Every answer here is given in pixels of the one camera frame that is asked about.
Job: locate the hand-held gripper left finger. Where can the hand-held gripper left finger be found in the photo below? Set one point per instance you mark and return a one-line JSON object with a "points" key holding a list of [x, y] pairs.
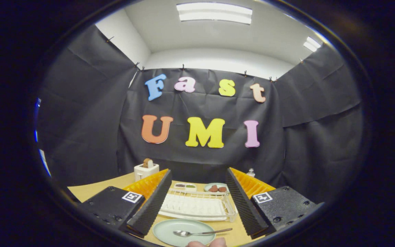
{"points": [[154, 202]]}

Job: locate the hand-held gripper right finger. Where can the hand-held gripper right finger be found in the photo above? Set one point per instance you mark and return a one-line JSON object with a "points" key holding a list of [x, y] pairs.
{"points": [[242, 202]]}

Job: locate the pale green plate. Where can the pale green plate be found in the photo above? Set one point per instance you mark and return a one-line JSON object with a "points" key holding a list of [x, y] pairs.
{"points": [[207, 188], [170, 228]]}

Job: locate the white divided condiment dish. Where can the white divided condiment dish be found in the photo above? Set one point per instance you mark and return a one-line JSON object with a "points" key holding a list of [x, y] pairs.
{"points": [[185, 189]]}

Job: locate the green tea bottle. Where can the green tea bottle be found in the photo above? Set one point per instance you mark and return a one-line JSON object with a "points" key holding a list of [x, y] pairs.
{"points": [[250, 172]]}

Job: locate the white toaster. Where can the white toaster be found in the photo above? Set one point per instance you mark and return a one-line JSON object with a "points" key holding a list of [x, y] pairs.
{"points": [[144, 171]]}

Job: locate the brown bread slice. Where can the brown bread slice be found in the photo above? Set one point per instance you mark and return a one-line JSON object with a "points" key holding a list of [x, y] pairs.
{"points": [[147, 163]]}

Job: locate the black backdrop cloth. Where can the black backdrop cloth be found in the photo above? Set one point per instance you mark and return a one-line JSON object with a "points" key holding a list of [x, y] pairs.
{"points": [[201, 157]]}

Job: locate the small ceiling light panel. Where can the small ceiling light panel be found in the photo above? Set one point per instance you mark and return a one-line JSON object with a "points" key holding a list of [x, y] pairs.
{"points": [[311, 44]]}

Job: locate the large ceiling light panel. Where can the large ceiling light panel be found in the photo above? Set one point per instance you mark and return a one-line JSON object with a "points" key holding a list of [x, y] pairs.
{"points": [[214, 13]]}

